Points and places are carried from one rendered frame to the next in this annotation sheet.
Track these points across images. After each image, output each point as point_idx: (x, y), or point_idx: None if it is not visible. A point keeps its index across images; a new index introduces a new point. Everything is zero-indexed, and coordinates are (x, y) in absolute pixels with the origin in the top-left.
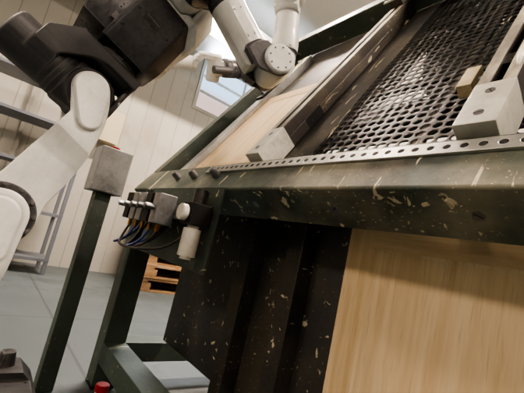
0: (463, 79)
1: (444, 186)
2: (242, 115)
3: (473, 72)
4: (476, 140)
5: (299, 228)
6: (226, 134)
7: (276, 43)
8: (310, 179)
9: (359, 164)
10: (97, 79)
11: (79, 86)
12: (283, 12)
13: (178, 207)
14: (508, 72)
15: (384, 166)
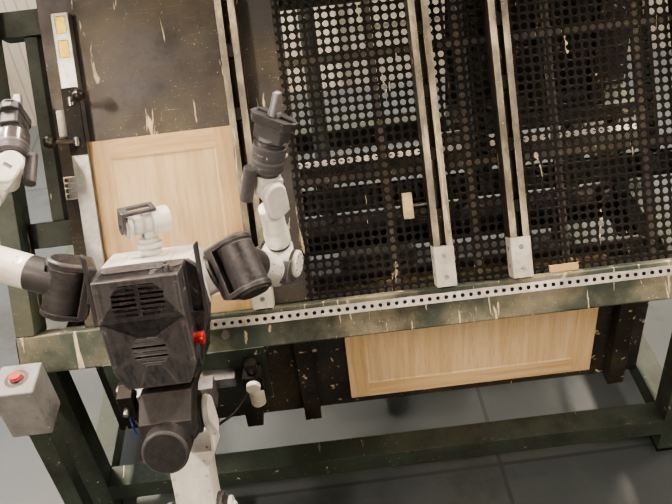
0: (406, 209)
1: (448, 324)
2: (86, 200)
3: (410, 203)
4: (450, 293)
5: None
6: (102, 244)
7: (294, 258)
8: (359, 327)
9: (389, 311)
10: (210, 402)
11: (212, 420)
12: (277, 222)
13: (247, 388)
14: (446, 238)
15: (407, 312)
